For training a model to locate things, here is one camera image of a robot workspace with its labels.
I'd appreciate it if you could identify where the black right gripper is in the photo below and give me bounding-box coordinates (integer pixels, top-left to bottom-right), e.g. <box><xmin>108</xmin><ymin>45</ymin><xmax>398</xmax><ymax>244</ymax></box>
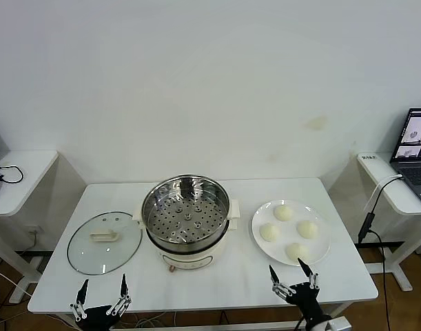
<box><xmin>268</xmin><ymin>257</ymin><xmax>331</xmax><ymax>321</ymax></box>

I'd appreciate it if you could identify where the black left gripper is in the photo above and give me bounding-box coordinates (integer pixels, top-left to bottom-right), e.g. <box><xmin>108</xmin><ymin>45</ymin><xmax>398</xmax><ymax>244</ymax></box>
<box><xmin>69</xmin><ymin>274</ymin><xmax>132</xmax><ymax>331</ymax></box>

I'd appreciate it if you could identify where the white steamed baozi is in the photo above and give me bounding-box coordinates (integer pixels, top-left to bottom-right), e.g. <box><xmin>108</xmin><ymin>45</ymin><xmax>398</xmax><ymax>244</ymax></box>
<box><xmin>285</xmin><ymin>242</ymin><xmax>311</xmax><ymax>265</ymax></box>
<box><xmin>258</xmin><ymin>222</ymin><xmax>280</xmax><ymax>243</ymax></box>
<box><xmin>296</xmin><ymin>219</ymin><xmax>320</xmax><ymax>239</ymax></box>
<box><xmin>274</xmin><ymin>205</ymin><xmax>294</xmax><ymax>223</ymax></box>

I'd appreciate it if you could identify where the round glass pot lid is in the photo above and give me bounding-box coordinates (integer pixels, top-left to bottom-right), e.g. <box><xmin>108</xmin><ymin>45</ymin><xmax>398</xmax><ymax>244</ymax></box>
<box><xmin>66</xmin><ymin>211</ymin><xmax>143</xmax><ymax>276</ymax></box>

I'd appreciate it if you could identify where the perforated steel steamer basket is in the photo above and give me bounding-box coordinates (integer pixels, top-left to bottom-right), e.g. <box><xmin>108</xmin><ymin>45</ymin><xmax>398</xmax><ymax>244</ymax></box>
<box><xmin>141</xmin><ymin>174</ymin><xmax>231</xmax><ymax>250</ymax></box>

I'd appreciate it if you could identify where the round white plate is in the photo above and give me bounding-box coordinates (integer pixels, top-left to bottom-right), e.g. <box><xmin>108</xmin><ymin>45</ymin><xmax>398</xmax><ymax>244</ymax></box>
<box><xmin>251</xmin><ymin>199</ymin><xmax>331</xmax><ymax>267</ymax></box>

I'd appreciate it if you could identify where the cream electric cooking pot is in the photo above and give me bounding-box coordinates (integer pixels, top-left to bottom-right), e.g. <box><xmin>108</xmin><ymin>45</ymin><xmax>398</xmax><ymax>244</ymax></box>
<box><xmin>132</xmin><ymin>198</ymin><xmax>240</xmax><ymax>273</ymax></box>

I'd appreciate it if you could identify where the white side desk with sticker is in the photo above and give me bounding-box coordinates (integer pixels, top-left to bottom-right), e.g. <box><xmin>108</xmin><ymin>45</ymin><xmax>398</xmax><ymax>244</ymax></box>
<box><xmin>354</xmin><ymin>151</ymin><xmax>421</xmax><ymax>292</ymax></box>

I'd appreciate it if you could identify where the grey laptop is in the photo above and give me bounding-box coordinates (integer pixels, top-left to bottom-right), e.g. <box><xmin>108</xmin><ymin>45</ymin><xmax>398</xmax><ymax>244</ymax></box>
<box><xmin>389</xmin><ymin>107</ymin><xmax>421</xmax><ymax>207</ymax></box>

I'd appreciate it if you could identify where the white cable bundle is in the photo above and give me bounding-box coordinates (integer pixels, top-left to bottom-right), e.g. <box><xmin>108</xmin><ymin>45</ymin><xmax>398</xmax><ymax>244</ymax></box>
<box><xmin>119</xmin><ymin>310</ymin><xmax>173</xmax><ymax>328</ymax></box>

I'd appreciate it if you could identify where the black cable with adapter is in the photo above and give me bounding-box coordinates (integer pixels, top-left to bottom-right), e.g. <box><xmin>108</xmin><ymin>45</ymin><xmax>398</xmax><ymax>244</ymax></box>
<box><xmin>356</xmin><ymin>175</ymin><xmax>406</xmax><ymax>331</ymax></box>

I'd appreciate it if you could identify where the white floor cable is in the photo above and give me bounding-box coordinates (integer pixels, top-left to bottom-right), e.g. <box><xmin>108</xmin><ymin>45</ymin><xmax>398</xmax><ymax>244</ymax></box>
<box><xmin>0</xmin><ymin>267</ymin><xmax>34</xmax><ymax>298</ymax></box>

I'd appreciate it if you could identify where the white table leg frame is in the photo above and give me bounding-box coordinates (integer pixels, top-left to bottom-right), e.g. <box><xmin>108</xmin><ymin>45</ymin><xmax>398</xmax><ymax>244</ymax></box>
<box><xmin>106</xmin><ymin>303</ymin><xmax>349</xmax><ymax>331</ymax></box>

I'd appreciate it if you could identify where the white desk cable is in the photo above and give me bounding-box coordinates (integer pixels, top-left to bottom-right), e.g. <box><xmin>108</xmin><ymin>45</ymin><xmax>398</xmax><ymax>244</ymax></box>
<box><xmin>363</xmin><ymin>174</ymin><xmax>404</xmax><ymax>211</ymax></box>

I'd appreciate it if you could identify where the black looped desk cable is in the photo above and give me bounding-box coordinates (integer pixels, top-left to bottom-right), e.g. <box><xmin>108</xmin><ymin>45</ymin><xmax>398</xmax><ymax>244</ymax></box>
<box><xmin>0</xmin><ymin>165</ymin><xmax>24</xmax><ymax>184</ymax></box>

